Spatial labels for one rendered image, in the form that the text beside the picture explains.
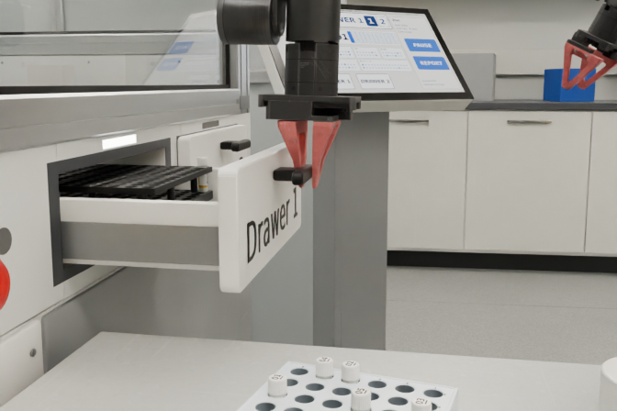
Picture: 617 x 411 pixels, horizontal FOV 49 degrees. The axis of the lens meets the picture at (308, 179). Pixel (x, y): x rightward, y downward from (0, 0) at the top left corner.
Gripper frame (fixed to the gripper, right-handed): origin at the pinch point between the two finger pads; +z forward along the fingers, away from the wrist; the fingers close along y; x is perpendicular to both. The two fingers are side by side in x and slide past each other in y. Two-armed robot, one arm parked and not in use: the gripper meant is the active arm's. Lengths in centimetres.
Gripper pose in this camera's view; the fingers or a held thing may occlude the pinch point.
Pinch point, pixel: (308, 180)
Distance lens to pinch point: 74.5
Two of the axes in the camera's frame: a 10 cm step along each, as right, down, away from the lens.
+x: -1.8, 1.3, -9.7
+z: -0.3, 9.9, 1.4
